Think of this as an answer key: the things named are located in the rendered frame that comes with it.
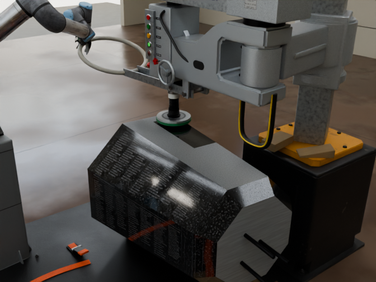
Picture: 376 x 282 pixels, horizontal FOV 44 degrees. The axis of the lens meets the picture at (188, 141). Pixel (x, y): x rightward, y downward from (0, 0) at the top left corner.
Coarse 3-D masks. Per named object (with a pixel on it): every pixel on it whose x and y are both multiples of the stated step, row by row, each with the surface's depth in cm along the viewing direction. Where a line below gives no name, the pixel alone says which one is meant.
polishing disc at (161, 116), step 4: (160, 112) 295; (164, 112) 296; (180, 112) 296; (184, 112) 296; (188, 112) 296; (160, 116) 289; (164, 116) 289; (180, 116) 290; (184, 116) 290; (188, 116) 290; (160, 120) 285; (164, 120) 284; (168, 120) 284; (172, 120) 284; (176, 120) 284; (180, 120) 284; (184, 120) 284; (188, 120) 287
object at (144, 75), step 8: (128, 72) 307; (136, 72) 300; (144, 72) 312; (144, 80) 295; (152, 80) 288; (168, 88) 278; (176, 88) 272; (192, 88) 278; (200, 88) 270; (184, 96) 263; (192, 96) 264
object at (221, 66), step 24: (240, 24) 219; (288, 24) 218; (192, 48) 246; (216, 48) 233; (240, 48) 242; (264, 48) 211; (192, 72) 252; (216, 72) 238; (240, 72) 245; (240, 96) 229; (264, 96) 221
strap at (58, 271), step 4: (88, 260) 301; (72, 264) 298; (76, 264) 298; (80, 264) 298; (84, 264) 298; (60, 268) 294; (64, 268) 294; (68, 268) 294; (72, 268) 294; (52, 272) 290; (56, 272) 290; (60, 272) 290; (40, 276) 287; (44, 276) 287; (48, 276) 287; (52, 276) 287; (32, 280) 283; (36, 280) 283; (40, 280) 283
